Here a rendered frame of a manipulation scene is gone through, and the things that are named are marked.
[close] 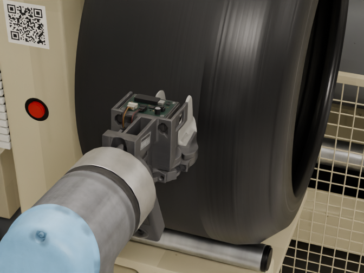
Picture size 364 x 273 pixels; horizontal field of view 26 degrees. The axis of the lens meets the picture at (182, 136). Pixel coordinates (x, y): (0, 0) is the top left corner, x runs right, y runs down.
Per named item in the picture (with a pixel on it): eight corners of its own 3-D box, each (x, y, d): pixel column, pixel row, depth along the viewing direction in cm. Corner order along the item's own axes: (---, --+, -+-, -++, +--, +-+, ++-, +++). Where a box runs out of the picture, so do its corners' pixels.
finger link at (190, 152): (208, 134, 94) (183, 167, 87) (207, 145, 95) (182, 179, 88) (171, 126, 96) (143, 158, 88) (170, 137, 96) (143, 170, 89)
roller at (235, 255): (69, 230, 137) (67, 209, 134) (80, 214, 140) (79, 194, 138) (265, 279, 127) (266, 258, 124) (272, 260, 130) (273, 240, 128)
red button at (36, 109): (28, 116, 136) (26, 102, 134) (33, 111, 137) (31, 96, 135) (44, 119, 135) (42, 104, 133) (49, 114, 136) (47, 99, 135)
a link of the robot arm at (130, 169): (140, 253, 78) (52, 231, 81) (157, 228, 82) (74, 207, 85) (141, 175, 74) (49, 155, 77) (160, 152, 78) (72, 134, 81)
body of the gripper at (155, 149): (193, 100, 88) (153, 147, 78) (189, 167, 92) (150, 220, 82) (129, 88, 90) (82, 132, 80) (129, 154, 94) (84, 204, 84)
